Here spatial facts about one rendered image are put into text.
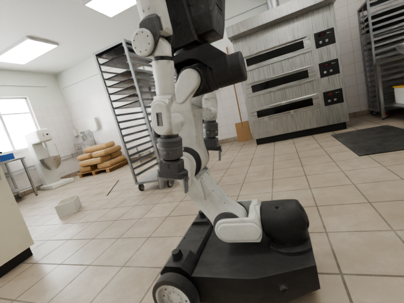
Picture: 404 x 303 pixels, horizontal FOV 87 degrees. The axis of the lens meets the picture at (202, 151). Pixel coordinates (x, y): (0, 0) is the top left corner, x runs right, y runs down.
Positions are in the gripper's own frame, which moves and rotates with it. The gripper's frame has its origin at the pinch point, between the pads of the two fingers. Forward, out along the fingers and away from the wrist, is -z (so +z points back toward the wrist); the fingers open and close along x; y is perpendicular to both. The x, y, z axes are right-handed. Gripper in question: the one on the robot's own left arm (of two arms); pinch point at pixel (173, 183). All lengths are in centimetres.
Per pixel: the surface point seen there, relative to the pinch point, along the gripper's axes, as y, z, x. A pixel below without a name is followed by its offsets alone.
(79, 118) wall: -400, -28, 538
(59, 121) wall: -359, -32, 569
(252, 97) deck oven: -317, 24, 16
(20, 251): -15, -87, 156
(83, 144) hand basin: -364, -99, 497
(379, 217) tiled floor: -66, -37, -92
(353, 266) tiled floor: -28, -42, -71
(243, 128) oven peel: -392, -45, 42
